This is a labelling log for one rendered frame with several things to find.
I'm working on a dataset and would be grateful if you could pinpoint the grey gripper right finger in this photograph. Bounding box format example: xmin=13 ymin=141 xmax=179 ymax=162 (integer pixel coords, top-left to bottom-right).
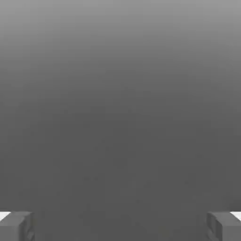
xmin=206 ymin=211 xmax=241 ymax=241

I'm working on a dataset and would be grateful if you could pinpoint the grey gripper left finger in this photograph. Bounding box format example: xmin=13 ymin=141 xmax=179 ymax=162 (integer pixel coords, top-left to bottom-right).
xmin=0 ymin=211 xmax=35 ymax=241

